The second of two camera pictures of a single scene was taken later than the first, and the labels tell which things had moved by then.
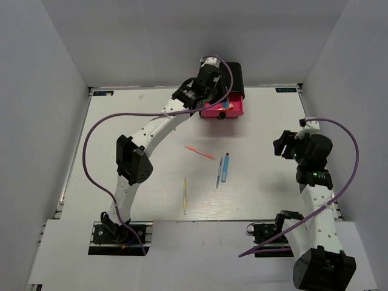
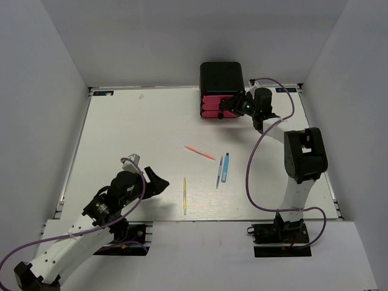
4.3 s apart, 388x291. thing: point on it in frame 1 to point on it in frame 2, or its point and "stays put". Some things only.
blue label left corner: [109, 93] stays put
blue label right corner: [285, 90] stays put
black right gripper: [288, 138] to [234, 104]
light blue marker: [225, 166] stays put
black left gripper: [223, 90] to [156, 185]
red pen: [199, 153] stays put
